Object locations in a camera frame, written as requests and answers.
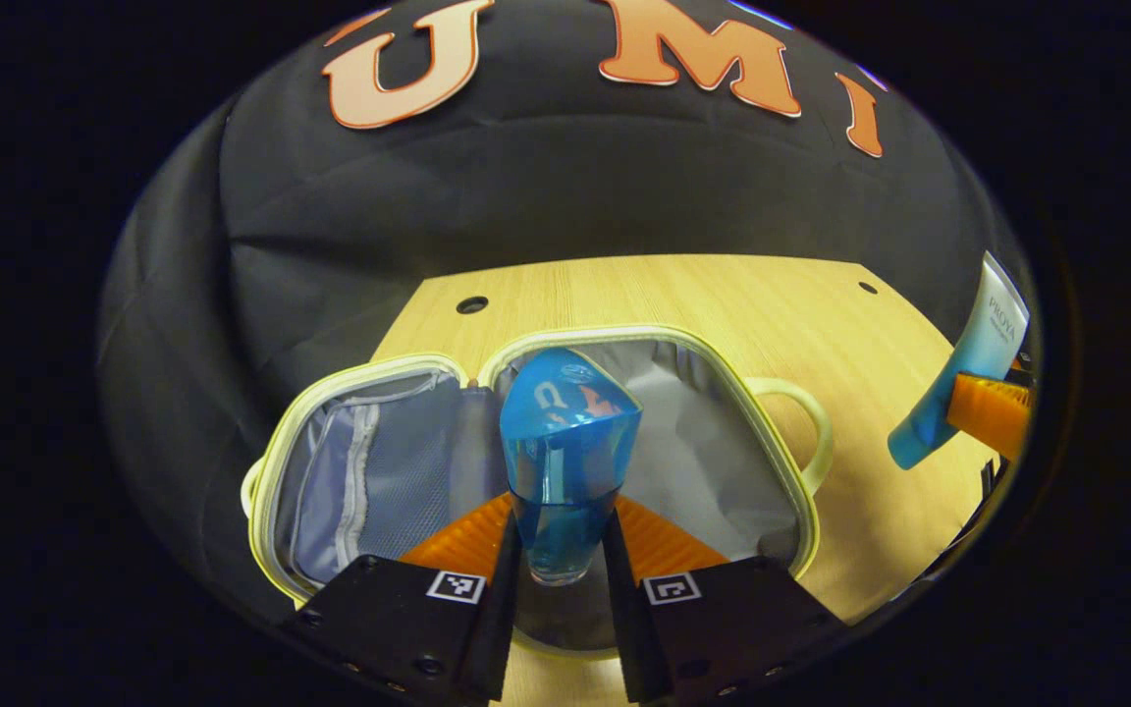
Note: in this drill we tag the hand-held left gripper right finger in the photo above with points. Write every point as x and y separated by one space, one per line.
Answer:
624 628

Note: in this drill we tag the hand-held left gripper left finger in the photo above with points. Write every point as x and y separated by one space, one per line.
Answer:
499 628

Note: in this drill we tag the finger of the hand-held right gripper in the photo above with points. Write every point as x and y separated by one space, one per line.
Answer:
993 417

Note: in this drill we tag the white tube with blue cap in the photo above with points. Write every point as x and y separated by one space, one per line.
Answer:
978 339

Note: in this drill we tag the clear blue bottle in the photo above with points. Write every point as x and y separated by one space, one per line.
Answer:
565 452

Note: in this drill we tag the pale yellow suitcase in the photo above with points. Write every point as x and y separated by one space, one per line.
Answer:
399 471

